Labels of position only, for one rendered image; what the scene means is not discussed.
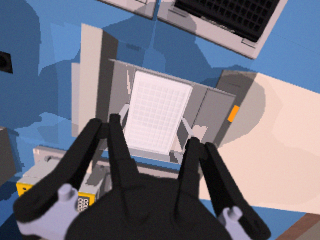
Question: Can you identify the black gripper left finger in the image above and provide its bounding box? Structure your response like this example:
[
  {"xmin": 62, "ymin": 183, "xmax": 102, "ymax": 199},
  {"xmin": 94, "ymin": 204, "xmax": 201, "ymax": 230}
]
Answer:
[{"xmin": 13, "ymin": 103, "xmax": 152, "ymax": 240}]

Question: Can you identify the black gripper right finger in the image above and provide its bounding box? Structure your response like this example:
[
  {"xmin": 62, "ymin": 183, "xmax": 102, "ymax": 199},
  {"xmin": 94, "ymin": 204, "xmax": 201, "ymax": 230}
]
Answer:
[{"xmin": 173, "ymin": 116, "xmax": 271, "ymax": 240}]

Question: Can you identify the blue bench mat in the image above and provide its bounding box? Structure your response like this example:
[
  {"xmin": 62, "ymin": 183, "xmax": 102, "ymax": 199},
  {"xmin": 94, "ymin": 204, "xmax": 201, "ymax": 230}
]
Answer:
[{"xmin": 0, "ymin": 0, "xmax": 320, "ymax": 183}]

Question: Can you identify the black multiwell plate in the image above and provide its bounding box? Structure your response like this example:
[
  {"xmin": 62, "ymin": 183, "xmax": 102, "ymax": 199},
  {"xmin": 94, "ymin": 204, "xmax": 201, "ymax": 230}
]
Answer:
[{"xmin": 174, "ymin": 0, "xmax": 280, "ymax": 43}]

